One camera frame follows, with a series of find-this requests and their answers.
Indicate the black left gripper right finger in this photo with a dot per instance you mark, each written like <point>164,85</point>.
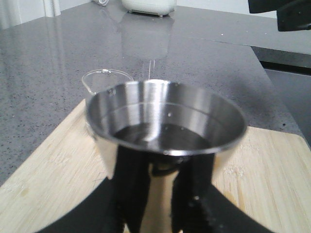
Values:
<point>218,213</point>

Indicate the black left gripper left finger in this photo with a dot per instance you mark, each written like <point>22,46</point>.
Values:
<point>97,213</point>

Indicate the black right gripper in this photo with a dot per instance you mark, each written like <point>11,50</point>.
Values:
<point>292,15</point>

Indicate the steel double jigger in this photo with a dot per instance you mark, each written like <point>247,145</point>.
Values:
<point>158,141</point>

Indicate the clear glass beaker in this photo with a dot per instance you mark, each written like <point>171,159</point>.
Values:
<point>100,80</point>

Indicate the light wooden cutting board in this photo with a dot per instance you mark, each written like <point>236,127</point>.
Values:
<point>268,177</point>

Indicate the white kitchen appliance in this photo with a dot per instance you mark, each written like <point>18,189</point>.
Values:
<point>152,7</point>

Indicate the grey curtain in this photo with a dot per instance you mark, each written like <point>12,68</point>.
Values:
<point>15,12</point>

